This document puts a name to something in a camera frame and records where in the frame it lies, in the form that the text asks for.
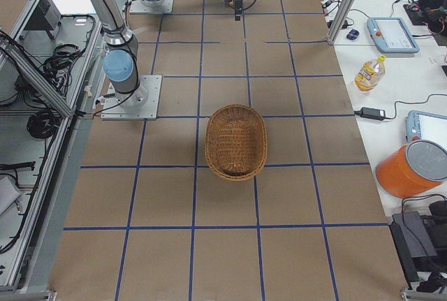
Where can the black laptop stand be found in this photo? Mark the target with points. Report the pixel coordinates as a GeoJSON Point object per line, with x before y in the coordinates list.
{"type": "Point", "coordinates": [414, 247]}

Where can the blue teach pendant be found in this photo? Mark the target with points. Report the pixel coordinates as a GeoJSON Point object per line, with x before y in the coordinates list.
{"type": "Point", "coordinates": [426, 126]}
{"type": "Point", "coordinates": [391, 35]}

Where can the grey control box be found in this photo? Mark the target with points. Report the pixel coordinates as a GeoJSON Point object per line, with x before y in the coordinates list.
{"type": "Point", "coordinates": [45, 17]}

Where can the aluminium frame rail left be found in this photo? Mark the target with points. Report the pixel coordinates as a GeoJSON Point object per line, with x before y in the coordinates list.
{"type": "Point", "coordinates": [33, 75]}

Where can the yellow drink bottle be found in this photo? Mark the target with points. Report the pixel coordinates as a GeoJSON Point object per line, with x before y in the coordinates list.
{"type": "Point", "coordinates": [370, 74]}

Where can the blue computer mouse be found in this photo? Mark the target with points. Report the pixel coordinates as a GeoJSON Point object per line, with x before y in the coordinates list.
{"type": "Point", "coordinates": [353, 35]}

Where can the blue teach pendant near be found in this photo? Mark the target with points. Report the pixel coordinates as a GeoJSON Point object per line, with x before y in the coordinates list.
{"type": "Point", "coordinates": [426, 126]}

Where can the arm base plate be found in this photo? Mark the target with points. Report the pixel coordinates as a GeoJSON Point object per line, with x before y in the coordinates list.
{"type": "Point", "coordinates": [153, 7]}
{"type": "Point", "coordinates": [142, 104]}

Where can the blue teach pendant far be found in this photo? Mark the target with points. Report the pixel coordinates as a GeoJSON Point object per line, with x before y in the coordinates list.
{"type": "Point", "coordinates": [391, 35]}

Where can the aluminium frame post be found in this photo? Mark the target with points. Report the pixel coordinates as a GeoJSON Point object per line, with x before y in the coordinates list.
{"type": "Point", "coordinates": [338, 20]}

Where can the oval woven wicker basket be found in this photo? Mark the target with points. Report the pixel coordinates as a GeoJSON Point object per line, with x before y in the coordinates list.
{"type": "Point", "coordinates": [236, 143]}

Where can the black power adapter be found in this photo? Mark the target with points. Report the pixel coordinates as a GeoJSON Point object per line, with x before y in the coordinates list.
{"type": "Point", "coordinates": [371, 113]}

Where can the orange bucket with grey lid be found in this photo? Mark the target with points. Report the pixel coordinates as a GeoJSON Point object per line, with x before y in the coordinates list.
{"type": "Point", "coordinates": [414, 168]}

